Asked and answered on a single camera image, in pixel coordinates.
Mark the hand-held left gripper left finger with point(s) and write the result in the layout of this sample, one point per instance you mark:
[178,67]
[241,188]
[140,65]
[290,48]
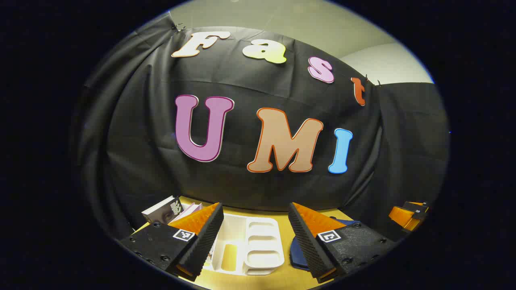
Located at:
[203,241]

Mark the black backdrop cloth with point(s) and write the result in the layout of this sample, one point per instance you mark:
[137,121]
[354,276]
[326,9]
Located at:
[258,88]

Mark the white plastic bookshelf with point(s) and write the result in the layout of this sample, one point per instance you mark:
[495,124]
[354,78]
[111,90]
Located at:
[258,249]

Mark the pink cover book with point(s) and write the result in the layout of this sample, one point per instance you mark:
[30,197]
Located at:
[189,209]

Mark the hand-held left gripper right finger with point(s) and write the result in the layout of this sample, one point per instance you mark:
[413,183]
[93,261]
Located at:
[308,241]

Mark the grey cover book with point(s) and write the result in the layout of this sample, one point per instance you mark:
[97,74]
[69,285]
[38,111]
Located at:
[159,211]

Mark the blue schoolbag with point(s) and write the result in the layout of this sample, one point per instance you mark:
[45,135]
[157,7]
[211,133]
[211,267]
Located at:
[297,257]

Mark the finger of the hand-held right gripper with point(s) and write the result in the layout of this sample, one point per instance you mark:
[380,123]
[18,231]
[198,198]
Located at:
[403,217]

